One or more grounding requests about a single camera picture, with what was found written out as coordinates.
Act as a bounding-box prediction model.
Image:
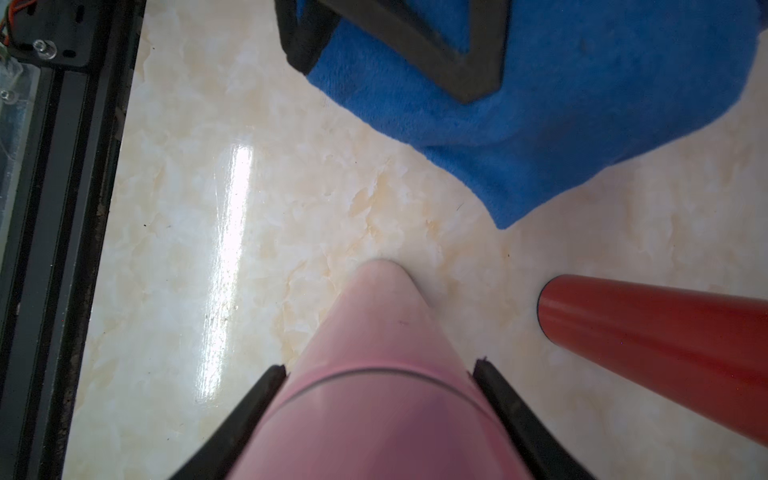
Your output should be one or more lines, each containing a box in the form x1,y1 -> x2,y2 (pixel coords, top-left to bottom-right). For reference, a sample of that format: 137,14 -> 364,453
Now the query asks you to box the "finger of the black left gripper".
323,0 -> 510,104

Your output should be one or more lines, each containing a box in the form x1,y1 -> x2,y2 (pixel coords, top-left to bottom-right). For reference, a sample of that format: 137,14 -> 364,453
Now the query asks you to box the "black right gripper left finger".
171,365 -> 287,480

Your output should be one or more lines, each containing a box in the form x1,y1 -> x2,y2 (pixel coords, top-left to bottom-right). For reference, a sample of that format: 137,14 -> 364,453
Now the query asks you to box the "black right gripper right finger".
472,359 -> 595,480

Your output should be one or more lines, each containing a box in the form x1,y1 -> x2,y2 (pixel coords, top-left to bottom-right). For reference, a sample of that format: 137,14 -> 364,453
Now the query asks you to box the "blue microfiber cloth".
275,1 -> 767,229

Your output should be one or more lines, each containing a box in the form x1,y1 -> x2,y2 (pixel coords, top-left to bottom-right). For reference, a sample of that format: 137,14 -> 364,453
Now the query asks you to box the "pink thermos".
231,260 -> 530,479

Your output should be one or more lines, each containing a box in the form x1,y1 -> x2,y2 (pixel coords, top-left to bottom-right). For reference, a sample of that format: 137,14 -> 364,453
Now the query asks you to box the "red thermos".
537,275 -> 767,444

